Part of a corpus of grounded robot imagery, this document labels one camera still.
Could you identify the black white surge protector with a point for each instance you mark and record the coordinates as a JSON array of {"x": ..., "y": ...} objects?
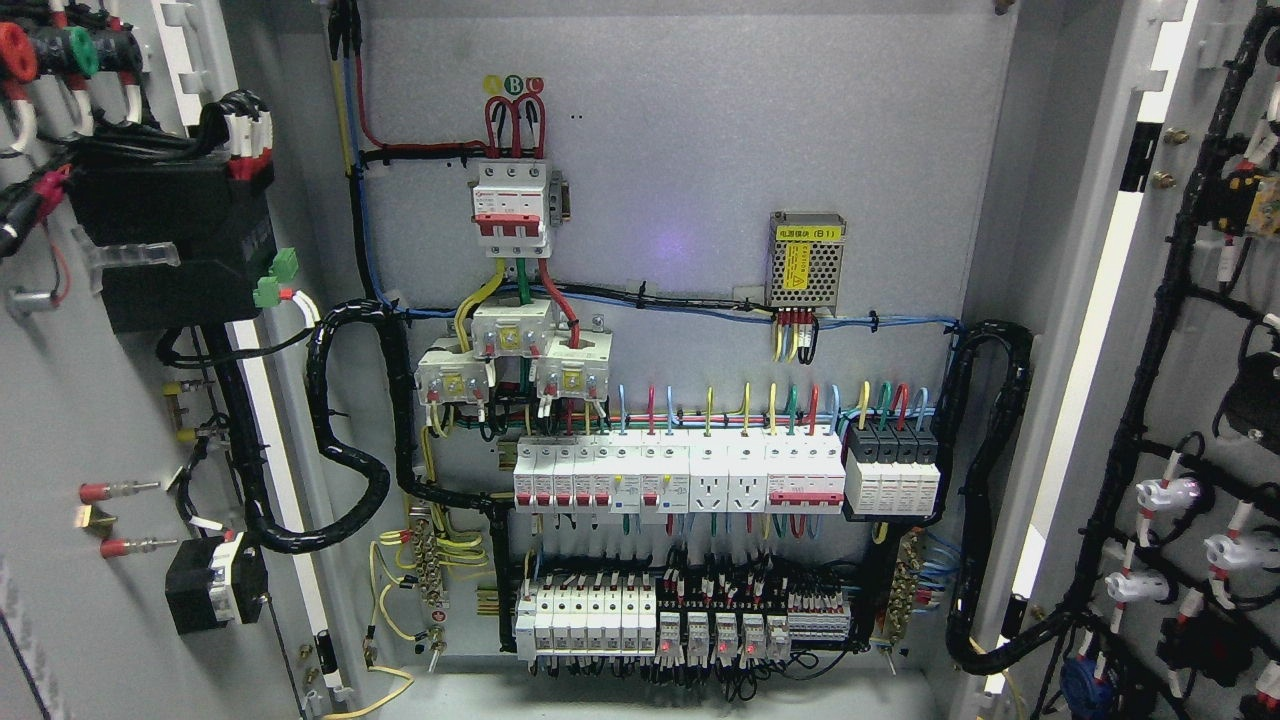
[{"x": 891, "y": 474}]

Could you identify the white lower breaker row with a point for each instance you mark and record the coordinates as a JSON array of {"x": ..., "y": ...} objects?
[{"x": 591, "y": 618}]

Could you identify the white socket breaker row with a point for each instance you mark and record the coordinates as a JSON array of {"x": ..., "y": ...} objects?
[{"x": 667, "y": 473}]

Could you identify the relay terminal row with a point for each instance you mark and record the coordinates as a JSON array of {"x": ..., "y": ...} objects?
[{"x": 719, "y": 616}]

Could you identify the white current transformers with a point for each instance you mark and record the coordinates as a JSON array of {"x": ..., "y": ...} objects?
[{"x": 527, "y": 344}]

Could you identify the metal mesh power supply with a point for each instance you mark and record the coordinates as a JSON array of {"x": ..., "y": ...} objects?
[{"x": 806, "y": 259}]

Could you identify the black digital power meter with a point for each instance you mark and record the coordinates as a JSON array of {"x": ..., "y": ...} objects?
[{"x": 218, "y": 225}]

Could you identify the grey cabinet door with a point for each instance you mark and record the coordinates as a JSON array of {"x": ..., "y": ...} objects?
[
  {"x": 1117, "y": 478},
  {"x": 92, "y": 638}
]

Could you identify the red white main breaker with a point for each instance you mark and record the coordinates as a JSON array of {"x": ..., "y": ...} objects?
[{"x": 518, "y": 205}]

